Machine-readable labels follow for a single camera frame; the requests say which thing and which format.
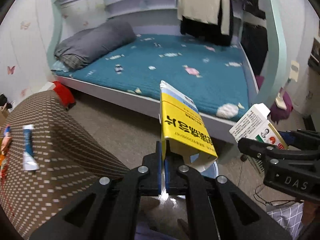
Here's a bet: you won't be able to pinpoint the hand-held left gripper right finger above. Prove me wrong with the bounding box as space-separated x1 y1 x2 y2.
164 152 293 240

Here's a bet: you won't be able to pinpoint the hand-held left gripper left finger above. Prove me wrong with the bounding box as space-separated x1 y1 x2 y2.
29 141 162 240

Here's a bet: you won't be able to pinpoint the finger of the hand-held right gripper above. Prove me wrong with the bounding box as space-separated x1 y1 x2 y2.
237 137 320 173
277 129 320 152

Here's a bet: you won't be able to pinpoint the white medicine box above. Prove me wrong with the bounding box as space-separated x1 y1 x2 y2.
229 102 289 150

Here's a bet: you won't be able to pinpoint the yellow medicine box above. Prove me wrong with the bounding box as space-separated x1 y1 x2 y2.
159 80 218 173

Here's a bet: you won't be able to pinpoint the person's right forearm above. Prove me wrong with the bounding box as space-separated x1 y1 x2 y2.
266 201 320 240

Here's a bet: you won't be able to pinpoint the purple stool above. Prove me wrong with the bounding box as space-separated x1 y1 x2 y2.
256 76 294 124

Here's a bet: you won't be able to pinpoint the person's leg purple trousers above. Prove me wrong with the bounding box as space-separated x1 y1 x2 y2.
136 217 188 240

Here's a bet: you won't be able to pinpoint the round table dotted brown tablecloth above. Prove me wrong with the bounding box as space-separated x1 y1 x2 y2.
0 90 160 238

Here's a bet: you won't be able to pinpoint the black suitcase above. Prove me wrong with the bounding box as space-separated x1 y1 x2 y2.
241 21 269 77

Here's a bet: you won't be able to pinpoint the teal candy print bed sheet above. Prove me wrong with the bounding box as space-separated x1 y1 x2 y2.
51 34 252 119

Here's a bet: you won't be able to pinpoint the red bench white top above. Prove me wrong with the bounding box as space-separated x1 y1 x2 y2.
37 81 76 109

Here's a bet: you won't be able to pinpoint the black hanging garment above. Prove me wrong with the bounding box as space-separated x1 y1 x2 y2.
180 0 234 47

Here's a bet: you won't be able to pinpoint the blue white toothpaste tube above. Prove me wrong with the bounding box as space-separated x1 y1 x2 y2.
22 124 40 172

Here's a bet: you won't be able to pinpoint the black hanging jacket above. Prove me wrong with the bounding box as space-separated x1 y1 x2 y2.
242 0 267 20

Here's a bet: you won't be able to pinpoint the grey duvet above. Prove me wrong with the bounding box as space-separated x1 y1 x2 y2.
54 20 137 70

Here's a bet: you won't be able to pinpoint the blue checkered pillow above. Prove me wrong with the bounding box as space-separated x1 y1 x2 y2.
51 60 70 72

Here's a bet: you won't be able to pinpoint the orange red snack wrapper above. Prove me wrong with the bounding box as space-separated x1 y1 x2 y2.
0 124 13 180

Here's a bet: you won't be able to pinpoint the cream sweater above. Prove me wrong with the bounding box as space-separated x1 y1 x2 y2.
177 0 231 35

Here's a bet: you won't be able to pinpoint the black bag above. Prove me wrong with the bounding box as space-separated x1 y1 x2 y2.
0 94 14 110

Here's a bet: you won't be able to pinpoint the white wardrobe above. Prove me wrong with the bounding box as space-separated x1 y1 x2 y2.
0 0 58 105

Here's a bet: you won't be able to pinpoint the black cable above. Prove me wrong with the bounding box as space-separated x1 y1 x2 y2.
253 184 304 205

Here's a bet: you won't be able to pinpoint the white plastic handle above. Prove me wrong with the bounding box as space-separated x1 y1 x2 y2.
275 60 300 110

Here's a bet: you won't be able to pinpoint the mint bunk bed frame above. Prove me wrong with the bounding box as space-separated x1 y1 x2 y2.
46 0 288 160

